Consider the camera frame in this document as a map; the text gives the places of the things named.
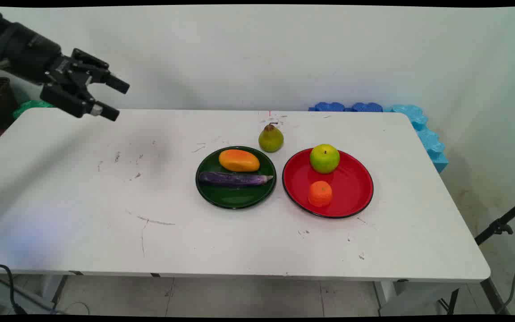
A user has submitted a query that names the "green plastic bag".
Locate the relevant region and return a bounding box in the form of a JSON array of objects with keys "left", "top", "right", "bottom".
[{"left": 13, "top": 100, "right": 55, "bottom": 120}]

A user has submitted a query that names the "red plate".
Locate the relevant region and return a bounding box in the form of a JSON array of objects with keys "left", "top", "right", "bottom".
[{"left": 282, "top": 148, "right": 374, "bottom": 219}]

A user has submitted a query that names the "orange tangerine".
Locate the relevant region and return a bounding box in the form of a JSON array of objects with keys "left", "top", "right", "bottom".
[{"left": 308, "top": 181, "right": 333, "bottom": 208}]

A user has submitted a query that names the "green apple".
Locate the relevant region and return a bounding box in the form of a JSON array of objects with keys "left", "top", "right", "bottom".
[{"left": 309, "top": 144, "right": 341, "bottom": 174}]

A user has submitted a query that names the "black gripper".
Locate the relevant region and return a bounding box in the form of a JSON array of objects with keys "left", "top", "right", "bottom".
[{"left": 3, "top": 23, "right": 131, "bottom": 122}]

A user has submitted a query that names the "yellow orange mango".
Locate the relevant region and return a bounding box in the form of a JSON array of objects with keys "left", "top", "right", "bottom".
[{"left": 219, "top": 149, "right": 261, "bottom": 173}]

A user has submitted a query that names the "light blue foam piece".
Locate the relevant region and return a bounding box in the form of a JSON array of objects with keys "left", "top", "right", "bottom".
[{"left": 383, "top": 104, "right": 449, "bottom": 174}]

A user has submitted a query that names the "black floor cable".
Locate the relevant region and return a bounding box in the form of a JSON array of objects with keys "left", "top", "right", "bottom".
[{"left": 0, "top": 263, "right": 28, "bottom": 315}]

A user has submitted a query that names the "black tripod stand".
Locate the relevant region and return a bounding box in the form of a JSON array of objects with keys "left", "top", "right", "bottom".
[{"left": 436, "top": 195, "right": 515, "bottom": 315}]

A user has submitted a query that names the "white table leg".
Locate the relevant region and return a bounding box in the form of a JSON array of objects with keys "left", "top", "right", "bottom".
[
  {"left": 373, "top": 280, "right": 461, "bottom": 316},
  {"left": 38, "top": 274, "right": 69, "bottom": 310}
]

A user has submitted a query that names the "green pear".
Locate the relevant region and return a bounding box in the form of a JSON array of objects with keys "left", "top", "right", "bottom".
[{"left": 258, "top": 123, "right": 284, "bottom": 153}]

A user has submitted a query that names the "dark green plate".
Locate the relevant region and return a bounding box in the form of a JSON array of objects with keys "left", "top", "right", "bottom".
[{"left": 195, "top": 146, "right": 277, "bottom": 210}]

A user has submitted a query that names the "purple eggplant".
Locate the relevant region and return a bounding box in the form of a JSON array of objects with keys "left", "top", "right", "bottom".
[{"left": 199, "top": 171, "right": 274, "bottom": 187}]

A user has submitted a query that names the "dark blue foam piece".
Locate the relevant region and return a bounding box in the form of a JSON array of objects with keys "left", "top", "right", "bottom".
[{"left": 308, "top": 102, "right": 384, "bottom": 112}]

